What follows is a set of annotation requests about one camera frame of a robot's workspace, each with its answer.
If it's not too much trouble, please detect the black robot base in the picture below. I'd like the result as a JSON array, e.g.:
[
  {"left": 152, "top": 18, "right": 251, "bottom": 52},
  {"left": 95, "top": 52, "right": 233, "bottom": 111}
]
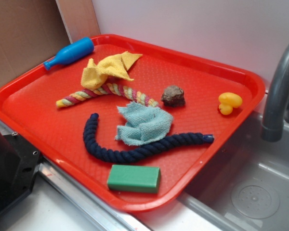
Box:
[{"left": 0, "top": 132, "right": 41, "bottom": 215}]

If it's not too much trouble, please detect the light blue cloth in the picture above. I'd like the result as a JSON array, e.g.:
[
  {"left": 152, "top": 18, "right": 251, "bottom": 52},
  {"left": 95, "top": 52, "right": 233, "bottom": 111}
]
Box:
[{"left": 115, "top": 102, "right": 173, "bottom": 146}]

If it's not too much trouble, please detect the yellow cloth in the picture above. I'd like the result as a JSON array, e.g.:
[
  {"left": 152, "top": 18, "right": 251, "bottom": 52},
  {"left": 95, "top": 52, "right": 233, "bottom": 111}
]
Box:
[{"left": 80, "top": 51, "right": 142, "bottom": 90}]

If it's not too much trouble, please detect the red plastic tray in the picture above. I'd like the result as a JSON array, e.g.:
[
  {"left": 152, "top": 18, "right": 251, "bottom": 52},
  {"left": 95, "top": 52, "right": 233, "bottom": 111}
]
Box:
[{"left": 0, "top": 35, "right": 265, "bottom": 212}]

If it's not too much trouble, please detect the brown rock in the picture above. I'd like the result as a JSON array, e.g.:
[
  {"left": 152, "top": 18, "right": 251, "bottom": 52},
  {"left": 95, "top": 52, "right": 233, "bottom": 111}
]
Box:
[{"left": 161, "top": 85, "right": 185, "bottom": 107}]

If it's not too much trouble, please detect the green rectangular block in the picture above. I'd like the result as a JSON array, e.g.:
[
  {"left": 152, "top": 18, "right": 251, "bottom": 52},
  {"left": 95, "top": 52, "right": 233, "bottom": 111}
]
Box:
[{"left": 107, "top": 165, "right": 161, "bottom": 193}]

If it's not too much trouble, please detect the yellow rubber duck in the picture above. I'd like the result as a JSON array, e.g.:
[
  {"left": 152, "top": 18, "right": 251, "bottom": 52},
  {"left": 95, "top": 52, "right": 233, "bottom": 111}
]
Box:
[{"left": 218, "top": 92, "right": 243, "bottom": 116}]

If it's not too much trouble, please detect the blue plastic toy bottle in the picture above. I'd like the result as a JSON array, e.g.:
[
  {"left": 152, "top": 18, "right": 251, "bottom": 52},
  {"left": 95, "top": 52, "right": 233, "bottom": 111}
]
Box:
[{"left": 43, "top": 37, "right": 94, "bottom": 70}]

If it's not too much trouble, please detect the grey toy faucet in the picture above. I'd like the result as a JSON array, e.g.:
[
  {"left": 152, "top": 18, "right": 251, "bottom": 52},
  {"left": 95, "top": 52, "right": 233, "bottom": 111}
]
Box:
[{"left": 261, "top": 45, "right": 289, "bottom": 142}]

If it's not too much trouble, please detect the grey plastic sink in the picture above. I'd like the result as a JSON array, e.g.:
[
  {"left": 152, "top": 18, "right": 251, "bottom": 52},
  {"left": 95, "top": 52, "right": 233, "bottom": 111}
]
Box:
[{"left": 137, "top": 114, "right": 289, "bottom": 231}]

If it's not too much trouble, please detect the brown cardboard panel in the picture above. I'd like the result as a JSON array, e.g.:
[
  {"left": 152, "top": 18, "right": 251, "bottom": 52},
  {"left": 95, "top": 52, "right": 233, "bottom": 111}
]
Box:
[{"left": 0, "top": 0, "right": 70, "bottom": 87}]

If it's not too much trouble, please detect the multicolour braided rope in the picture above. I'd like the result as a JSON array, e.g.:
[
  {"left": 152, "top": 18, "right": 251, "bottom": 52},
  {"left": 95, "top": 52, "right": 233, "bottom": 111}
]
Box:
[{"left": 55, "top": 82, "right": 159, "bottom": 109}]

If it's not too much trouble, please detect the navy blue rope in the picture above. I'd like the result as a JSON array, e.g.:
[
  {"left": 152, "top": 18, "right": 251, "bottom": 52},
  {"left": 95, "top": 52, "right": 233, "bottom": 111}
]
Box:
[{"left": 83, "top": 113, "right": 215, "bottom": 164}]

